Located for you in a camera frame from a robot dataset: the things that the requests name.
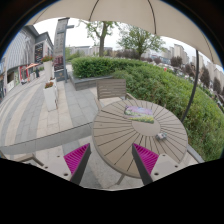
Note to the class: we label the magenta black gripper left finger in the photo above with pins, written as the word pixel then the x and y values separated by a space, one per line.
pixel 77 161

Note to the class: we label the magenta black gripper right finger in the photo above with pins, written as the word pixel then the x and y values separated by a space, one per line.
pixel 145 161

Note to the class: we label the small grey computer mouse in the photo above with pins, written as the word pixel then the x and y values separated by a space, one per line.
pixel 161 136

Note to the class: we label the round slatted wooden table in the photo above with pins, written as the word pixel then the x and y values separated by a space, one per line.
pixel 113 135

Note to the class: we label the green trimmed hedge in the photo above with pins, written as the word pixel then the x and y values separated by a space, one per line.
pixel 204 122

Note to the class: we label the white planter box near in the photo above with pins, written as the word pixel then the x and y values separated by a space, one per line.
pixel 50 96

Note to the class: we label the brown slatted chair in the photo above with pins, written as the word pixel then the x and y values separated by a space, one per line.
pixel 110 88

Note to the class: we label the tall white planter far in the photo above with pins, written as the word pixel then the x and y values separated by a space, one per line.
pixel 47 62

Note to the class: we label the grey commercial building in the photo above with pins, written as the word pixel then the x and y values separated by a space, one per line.
pixel 27 47

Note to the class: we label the tree behind hedge right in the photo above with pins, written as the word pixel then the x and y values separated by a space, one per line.
pixel 139 40

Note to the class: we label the tree behind hedge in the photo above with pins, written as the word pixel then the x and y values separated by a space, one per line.
pixel 139 40
pixel 99 30

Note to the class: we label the tree behind hedge left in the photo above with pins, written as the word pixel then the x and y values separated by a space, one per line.
pixel 99 30

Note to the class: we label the tall grey sign pillar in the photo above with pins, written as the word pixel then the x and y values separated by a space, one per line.
pixel 60 70

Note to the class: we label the beige patio umbrella canopy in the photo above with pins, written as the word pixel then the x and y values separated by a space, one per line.
pixel 154 16

